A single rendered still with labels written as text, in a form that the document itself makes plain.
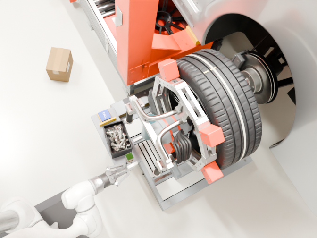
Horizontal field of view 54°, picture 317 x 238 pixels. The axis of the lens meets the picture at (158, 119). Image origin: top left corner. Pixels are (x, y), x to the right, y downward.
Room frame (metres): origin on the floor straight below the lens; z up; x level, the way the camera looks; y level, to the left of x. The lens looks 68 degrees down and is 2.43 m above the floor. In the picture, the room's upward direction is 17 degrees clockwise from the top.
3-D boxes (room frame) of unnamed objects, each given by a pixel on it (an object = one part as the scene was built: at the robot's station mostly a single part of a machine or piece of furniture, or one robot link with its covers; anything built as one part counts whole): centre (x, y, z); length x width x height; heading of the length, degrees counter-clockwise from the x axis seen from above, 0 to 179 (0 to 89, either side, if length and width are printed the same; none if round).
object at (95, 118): (0.59, 0.24, 0.44); 0.43 x 0.17 x 0.03; 44
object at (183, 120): (0.51, -0.11, 1.03); 0.19 x 0.18 x 0.11; 134
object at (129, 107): (0.65, 0.14, 0.93); 0.09 x 0.05 x 0.05; 134
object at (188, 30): (1.41, -0.10, 0.71); 0.14 x 0.14 x 0.05; 44
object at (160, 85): (0.67, -0.13, 0.85); 0.54 x 0.07 x 0.54; 44
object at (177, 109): (0.65, 0.03, 1.03); 0.19 x 0.18 x 0.11; 134
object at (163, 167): (0.40, -0.10, 0.93); 0.09 x 0.05 x 0.05; 134
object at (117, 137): (0.57, 0.22, 0.51); 0.20 x 0.14 x 0.13; 35
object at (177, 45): (1.29, 0.02, 0.69); 0.52 x 0.17 x 0.35; 134
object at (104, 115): (0.72, 0.35, 0.47); 0.07 x 0.07 x 0.02; 44
